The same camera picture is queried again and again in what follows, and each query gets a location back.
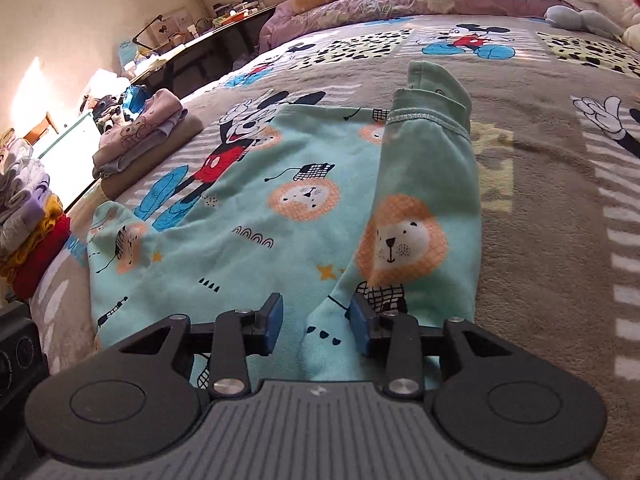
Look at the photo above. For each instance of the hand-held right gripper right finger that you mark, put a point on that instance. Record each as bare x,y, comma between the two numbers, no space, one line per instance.
359,330

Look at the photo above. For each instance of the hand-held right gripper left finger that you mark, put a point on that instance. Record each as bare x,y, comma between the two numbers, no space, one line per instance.
274,322

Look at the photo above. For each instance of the teal lion print garment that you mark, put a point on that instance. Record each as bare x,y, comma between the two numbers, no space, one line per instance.
280,240

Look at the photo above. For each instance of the stack of folded clothes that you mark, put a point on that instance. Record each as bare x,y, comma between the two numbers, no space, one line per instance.
25,210

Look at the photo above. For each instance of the folded pink beige clothes pile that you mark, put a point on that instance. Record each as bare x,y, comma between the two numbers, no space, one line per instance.
140,130

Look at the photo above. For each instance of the printed cartoon mouse blanket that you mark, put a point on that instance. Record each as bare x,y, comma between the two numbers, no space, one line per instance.
540,210

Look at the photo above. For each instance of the wooden chair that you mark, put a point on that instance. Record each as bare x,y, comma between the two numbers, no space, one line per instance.
40,127

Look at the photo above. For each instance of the blue bag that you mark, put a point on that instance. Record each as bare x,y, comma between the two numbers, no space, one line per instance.
135,97

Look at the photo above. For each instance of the dark desk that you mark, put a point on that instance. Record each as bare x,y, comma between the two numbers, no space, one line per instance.
200,45

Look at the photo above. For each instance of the purple quilt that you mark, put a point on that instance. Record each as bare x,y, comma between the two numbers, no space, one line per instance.
325,15

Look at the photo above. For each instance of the cluttered small boxes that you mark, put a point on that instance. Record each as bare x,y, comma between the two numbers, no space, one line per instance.
235,10

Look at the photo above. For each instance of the white printed box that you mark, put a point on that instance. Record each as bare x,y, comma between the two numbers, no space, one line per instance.
170,22

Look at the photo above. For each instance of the black desk lamp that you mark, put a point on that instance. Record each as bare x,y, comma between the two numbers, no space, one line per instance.
145,30

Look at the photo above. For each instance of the grey plush toy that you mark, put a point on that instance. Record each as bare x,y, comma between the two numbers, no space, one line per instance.
580,20

